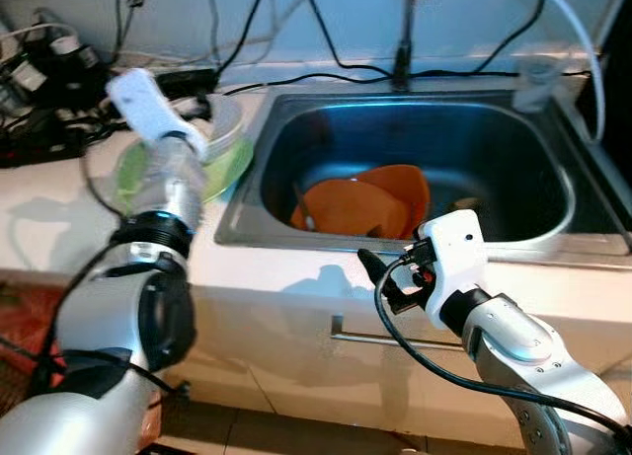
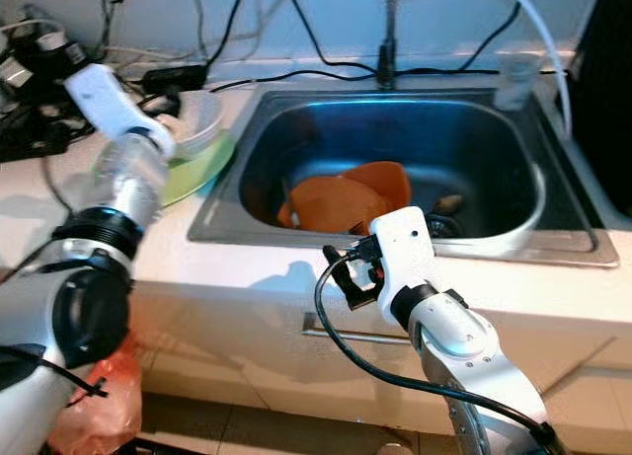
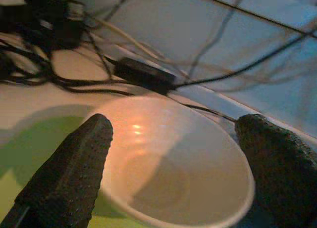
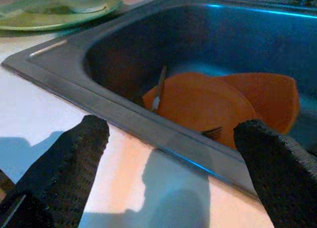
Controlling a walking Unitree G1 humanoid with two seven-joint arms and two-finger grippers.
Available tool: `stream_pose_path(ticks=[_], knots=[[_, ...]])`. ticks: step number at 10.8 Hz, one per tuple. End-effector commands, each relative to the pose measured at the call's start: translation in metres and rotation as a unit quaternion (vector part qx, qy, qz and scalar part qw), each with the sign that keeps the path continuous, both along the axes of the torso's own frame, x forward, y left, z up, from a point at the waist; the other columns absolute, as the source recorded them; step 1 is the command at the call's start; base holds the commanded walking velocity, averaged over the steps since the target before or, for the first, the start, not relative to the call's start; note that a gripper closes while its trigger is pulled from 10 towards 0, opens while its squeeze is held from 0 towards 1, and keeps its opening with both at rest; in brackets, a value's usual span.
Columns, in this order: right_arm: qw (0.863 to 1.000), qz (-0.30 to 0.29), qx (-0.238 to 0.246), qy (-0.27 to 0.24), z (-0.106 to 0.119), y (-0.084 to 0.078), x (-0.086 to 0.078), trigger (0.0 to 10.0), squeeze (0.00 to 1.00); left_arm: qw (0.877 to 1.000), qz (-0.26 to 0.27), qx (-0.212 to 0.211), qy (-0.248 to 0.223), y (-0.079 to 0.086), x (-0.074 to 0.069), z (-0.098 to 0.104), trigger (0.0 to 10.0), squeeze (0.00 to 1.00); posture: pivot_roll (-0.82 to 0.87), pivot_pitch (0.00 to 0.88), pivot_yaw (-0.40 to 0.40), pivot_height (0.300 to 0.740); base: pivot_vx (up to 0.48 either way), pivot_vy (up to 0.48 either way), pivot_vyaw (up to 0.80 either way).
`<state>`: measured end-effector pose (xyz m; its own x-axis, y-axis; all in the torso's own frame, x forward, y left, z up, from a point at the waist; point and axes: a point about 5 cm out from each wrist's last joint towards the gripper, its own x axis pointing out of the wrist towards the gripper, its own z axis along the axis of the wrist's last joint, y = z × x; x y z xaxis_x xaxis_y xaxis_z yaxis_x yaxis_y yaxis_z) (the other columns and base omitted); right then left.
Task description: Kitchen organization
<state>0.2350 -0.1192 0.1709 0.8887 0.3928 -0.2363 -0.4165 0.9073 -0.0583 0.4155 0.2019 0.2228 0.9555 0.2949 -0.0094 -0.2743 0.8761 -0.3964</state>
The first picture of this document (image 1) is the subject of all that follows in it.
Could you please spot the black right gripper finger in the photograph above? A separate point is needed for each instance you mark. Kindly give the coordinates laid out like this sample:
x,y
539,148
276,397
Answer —
x,y
375,267

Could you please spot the white ribbed bowl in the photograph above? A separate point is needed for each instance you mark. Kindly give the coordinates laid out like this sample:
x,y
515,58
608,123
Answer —
x,y
227,119

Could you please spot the green plate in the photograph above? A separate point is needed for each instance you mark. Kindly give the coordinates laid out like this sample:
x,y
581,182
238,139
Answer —
x,y
232,169

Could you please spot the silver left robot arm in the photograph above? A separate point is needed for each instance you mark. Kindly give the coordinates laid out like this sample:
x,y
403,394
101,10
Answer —
x,y
128,307

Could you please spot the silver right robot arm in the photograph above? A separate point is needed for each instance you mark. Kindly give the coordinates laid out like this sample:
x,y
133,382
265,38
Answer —
x,y
533,366

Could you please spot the slim black power adapter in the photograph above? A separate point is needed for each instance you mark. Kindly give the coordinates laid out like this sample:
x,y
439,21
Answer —
x,y
188,80

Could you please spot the orange plate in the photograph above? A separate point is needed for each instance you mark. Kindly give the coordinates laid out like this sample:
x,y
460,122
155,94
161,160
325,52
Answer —
x,y
346,208
405,184

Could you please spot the brown lump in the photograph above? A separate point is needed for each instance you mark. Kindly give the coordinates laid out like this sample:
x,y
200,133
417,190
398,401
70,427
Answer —
x,y
469,204

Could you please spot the stainless steel sink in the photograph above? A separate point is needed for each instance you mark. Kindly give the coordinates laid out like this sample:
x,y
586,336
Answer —
x,y
237,228

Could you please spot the black power adapter pile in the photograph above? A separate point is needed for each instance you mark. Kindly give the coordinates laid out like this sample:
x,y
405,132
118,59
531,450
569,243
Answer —
x,y
49,70

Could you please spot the black power strip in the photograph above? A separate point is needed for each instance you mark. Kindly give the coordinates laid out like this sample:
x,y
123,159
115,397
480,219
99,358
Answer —
x,y
39,144

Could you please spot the metal sink faucet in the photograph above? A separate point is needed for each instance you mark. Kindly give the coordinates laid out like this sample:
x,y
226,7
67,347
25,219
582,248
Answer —
x,y
405,40

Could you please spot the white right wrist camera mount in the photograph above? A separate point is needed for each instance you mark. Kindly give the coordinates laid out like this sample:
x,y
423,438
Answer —
x,y
454,263

